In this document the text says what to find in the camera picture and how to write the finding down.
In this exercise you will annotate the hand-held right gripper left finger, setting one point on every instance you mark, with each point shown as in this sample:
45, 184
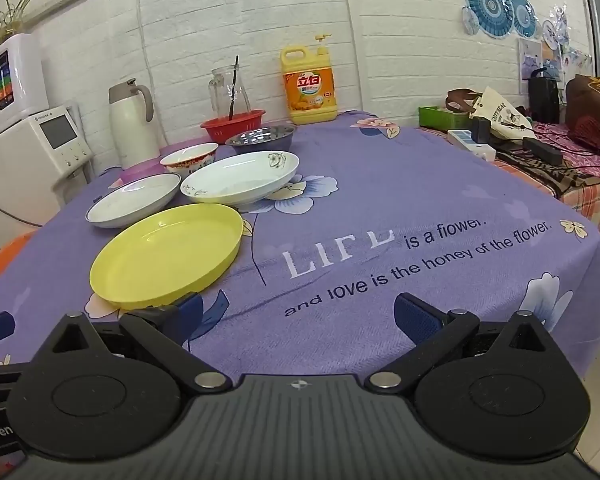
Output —
191, 312

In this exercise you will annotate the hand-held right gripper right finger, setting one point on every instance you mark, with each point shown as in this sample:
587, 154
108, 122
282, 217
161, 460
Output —
412, 317

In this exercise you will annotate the yellow plastic plate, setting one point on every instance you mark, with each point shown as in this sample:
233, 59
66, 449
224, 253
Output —
165, 255

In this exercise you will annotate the translucent purple bowl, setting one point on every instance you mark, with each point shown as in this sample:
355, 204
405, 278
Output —
142, 173

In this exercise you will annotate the orange plastic stool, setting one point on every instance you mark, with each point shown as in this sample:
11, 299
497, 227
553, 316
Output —
11, 252

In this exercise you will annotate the white plate with blue rim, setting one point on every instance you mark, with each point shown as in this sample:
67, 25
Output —
130, 201

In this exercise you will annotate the purple printed tablecloth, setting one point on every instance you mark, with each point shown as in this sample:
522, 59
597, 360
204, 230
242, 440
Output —
380, 185

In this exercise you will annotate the white plate with floral print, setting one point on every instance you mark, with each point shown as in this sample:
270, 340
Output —
235, 180

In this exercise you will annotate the white bowl with red pattern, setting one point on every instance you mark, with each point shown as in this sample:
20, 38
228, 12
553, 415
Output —
187, 154

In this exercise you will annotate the white appliance with screen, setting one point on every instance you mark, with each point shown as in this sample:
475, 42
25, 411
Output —
10, 170

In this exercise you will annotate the white plastic tray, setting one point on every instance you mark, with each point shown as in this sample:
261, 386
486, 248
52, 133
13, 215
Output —
472, 147

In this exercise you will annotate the red plastic basket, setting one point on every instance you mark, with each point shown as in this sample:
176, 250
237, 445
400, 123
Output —
230, 129

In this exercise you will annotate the metal bowl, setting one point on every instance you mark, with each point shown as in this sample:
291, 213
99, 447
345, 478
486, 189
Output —
260, 137

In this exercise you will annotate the white thermos jug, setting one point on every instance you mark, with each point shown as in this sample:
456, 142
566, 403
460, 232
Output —
132, 130

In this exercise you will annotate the small black box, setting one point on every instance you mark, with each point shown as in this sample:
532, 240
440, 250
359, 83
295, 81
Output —
481, 130

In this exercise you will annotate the green box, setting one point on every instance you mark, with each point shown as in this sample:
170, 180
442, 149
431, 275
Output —
440, 119

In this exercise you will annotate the brown patterned cloth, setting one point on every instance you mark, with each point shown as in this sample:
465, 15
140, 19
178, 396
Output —
555, 175

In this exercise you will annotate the black power strip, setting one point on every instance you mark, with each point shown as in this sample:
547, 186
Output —
542, 150

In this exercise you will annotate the pink plaid cloth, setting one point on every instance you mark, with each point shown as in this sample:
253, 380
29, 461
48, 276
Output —
597, 195

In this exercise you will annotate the glass pitcher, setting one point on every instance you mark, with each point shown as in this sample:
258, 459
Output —
221, 91

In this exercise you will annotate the cream tote bag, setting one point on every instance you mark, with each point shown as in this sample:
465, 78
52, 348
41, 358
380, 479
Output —
500, 110

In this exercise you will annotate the brown handbag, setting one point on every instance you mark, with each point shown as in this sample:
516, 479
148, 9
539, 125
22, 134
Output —
460, 97

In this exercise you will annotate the black stirring stick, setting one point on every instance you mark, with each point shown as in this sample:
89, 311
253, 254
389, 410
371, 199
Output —
234, 85

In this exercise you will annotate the yellow detergent bottle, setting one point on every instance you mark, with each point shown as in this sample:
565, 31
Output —
310, 92

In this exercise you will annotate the white water purifier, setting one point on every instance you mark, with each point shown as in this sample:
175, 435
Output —
25, 75

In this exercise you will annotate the dark red mesh item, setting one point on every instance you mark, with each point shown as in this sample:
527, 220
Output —
594, 135

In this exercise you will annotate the brown bag with gold emblem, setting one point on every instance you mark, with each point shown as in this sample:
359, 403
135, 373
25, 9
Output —
592, 95

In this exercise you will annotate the medium blue paper fan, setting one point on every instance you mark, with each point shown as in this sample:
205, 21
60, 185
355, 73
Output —
524, 16

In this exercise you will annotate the large blue paper fan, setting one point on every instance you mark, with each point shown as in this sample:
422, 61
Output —
489, 5

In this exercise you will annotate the wall poster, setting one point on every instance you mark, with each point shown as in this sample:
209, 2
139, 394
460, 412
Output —
530, 60

